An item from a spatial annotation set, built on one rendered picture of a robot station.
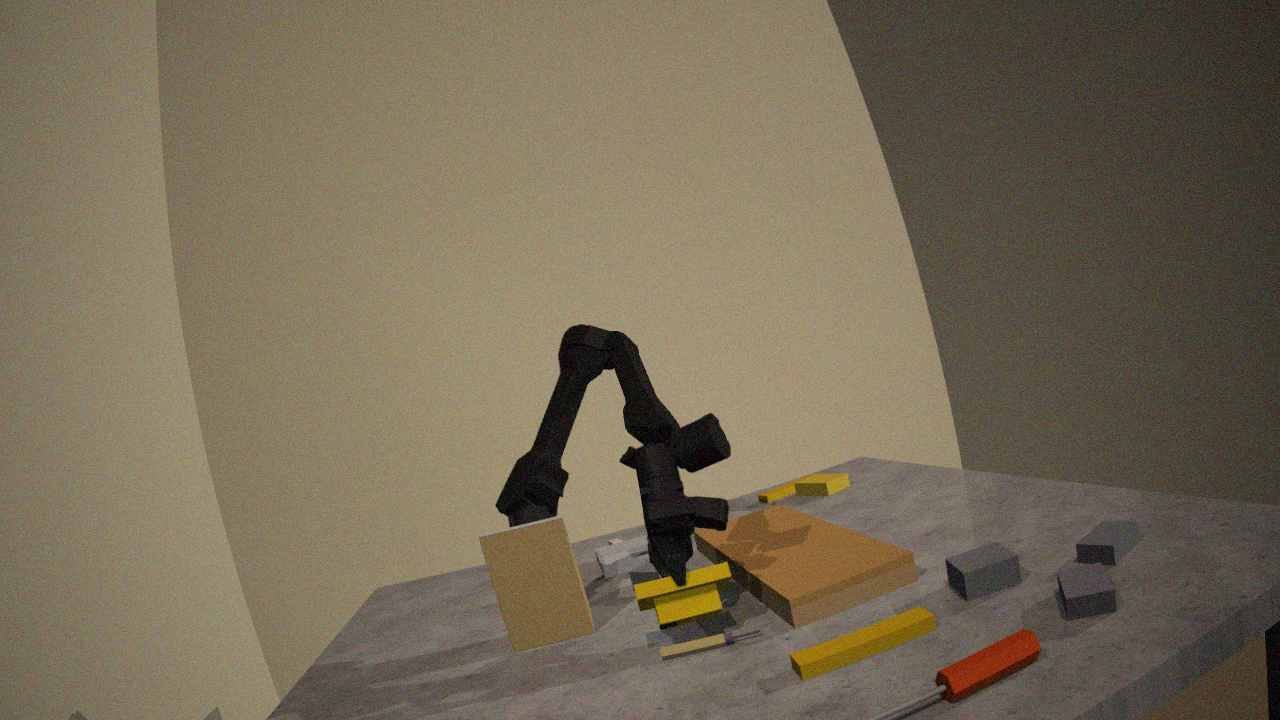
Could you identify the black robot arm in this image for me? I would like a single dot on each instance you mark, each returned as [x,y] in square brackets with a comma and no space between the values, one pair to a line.
[537,481]

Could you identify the orange rectangular panel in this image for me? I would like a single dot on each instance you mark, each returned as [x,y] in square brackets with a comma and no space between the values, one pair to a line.
[803,568]

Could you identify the white open rectangular tray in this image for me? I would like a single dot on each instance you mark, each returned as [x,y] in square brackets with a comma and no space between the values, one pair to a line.
[622,557]

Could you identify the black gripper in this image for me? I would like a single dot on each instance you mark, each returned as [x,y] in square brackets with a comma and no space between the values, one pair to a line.
[665,515]

